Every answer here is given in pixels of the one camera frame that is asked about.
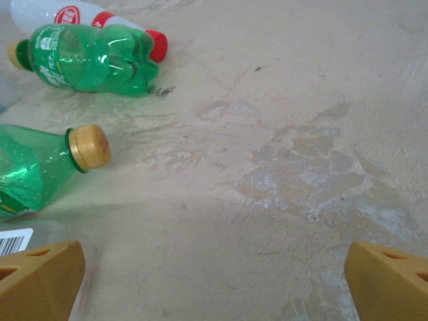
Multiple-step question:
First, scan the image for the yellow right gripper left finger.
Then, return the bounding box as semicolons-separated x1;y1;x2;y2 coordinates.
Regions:
0;239;86;321

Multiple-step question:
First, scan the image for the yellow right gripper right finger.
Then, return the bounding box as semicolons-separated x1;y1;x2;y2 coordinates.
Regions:
344;241;428;321

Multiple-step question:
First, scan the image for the clear square bottle white label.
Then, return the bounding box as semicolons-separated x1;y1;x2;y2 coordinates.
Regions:
0;217;98;312

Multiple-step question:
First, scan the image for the green plastic bottle yellow cap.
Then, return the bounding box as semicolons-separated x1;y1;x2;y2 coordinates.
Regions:
7;23;161;98
0;124;112;223

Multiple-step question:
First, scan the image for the white bottle red label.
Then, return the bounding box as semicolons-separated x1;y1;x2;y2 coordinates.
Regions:
9;0;169;64

